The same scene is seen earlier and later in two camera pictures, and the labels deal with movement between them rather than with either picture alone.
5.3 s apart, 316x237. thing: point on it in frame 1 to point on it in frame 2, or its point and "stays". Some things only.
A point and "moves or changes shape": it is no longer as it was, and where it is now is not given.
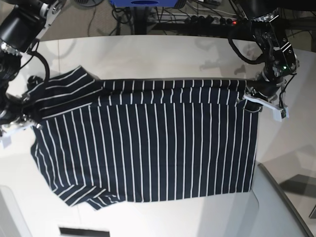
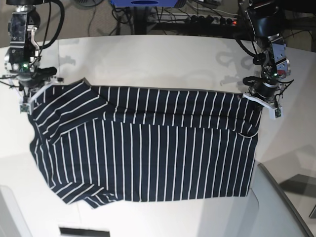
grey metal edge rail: (287, 199) stays
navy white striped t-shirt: (106, 142) moves or changes shape
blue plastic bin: (135, 3) stays
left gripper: (11, 109) to (27, 79)
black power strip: (197, 19) stays
